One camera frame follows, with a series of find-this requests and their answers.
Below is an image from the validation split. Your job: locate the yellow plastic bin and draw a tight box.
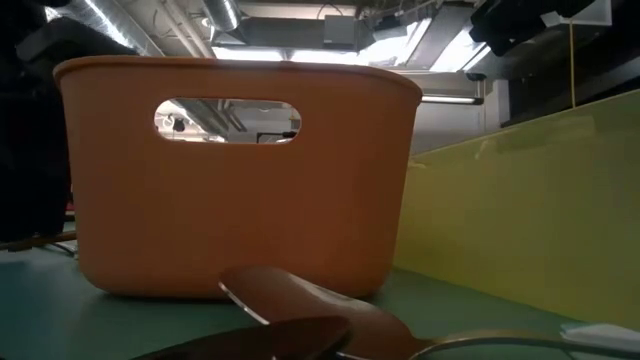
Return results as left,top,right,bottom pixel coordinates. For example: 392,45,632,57
392,88,640,332

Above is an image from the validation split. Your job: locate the gold spoon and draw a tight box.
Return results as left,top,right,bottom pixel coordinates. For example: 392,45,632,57
0,230,78,252

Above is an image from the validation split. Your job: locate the silver spoon patterned handle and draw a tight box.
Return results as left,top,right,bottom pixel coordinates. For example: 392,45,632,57
49,240,80,259
217,263,640,360

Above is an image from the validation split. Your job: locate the ceiling light tube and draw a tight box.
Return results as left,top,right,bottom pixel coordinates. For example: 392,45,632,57
421,94,485,106

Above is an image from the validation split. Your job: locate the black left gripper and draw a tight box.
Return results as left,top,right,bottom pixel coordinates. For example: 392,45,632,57
0,17,139,244

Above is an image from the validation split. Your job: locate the green table mat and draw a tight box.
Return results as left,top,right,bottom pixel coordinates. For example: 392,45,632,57
0,219,640,360

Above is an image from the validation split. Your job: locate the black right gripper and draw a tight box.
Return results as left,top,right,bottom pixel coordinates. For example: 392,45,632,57
468,0,597,57

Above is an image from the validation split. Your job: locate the orange plastic bin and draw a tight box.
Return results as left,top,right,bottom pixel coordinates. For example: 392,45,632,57
53,54,425,300

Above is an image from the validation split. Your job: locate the yellow hanging cord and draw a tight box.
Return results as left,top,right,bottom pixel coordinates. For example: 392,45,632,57
569,19,577,109

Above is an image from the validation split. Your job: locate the grey ceiling vent box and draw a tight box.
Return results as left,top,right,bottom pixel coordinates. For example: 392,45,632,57
323,14,358,50

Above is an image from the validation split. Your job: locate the black table frame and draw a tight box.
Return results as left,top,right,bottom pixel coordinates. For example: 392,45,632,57
499,27,640,129

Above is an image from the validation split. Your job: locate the silver ceiling duct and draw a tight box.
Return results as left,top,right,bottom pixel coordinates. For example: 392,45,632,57
44,0,166,56

